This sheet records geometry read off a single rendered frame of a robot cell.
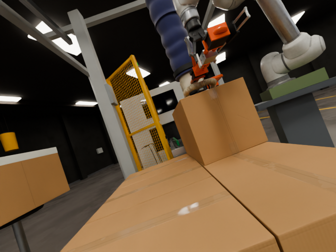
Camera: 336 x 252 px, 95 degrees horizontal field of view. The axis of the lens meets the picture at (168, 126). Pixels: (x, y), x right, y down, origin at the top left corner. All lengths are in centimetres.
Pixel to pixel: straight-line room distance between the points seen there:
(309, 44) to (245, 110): 68
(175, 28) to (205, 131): 79
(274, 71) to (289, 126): 44
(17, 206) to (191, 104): 128
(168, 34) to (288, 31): 81
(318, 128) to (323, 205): 113
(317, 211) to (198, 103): 66
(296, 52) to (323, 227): 122
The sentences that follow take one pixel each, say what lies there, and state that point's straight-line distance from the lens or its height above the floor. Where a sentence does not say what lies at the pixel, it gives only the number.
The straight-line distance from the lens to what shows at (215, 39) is 67.
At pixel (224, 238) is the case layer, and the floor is 54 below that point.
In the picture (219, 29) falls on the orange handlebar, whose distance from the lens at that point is 67.
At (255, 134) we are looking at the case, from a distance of 102.
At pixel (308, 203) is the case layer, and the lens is 47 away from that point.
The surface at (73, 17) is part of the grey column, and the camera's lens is 313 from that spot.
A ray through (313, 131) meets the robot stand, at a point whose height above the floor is 42.
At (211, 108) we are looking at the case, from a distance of 92.
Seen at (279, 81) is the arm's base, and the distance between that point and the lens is 154.
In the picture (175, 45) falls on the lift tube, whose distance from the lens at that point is 126.
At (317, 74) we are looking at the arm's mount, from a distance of 149.
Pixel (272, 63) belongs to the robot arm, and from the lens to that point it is 155.
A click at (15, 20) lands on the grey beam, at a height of 310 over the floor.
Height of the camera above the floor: 79
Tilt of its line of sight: 2 degrees up
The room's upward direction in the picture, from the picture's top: 20 degrees counter-clockwise
